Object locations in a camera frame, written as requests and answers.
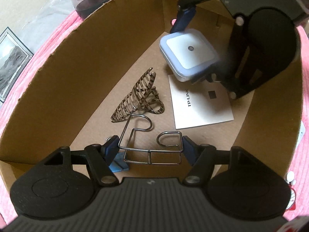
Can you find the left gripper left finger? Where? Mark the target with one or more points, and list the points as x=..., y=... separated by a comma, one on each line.
x=87, y=167

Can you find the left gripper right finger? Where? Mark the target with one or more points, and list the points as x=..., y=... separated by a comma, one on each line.
x=203, y=158

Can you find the blue binder clip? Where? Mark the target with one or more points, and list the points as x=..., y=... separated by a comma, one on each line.
x=118, y=164

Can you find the white square night light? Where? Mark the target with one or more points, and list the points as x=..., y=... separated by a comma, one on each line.
x=187, y=53

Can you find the metal wire hook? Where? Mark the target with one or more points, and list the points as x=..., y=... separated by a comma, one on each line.
x=143, y=145

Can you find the brown striped hair claw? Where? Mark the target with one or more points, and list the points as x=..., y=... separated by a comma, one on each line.
x=143, y=97

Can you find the white remote control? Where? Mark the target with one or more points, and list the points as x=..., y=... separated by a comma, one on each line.
x=301, y=134

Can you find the white TP-Link card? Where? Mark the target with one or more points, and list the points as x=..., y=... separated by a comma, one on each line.
x=196, y=105

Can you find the brown cardboard box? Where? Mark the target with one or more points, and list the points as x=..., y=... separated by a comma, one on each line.
x=71, y=97

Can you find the red Doraemon figurine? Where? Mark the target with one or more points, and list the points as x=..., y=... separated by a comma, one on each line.
x=291, y=181

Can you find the clear plastic sheet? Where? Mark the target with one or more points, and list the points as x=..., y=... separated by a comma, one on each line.
x=34, y=21

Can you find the framed picture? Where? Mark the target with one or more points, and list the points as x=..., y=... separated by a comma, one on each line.
x=14, y=58

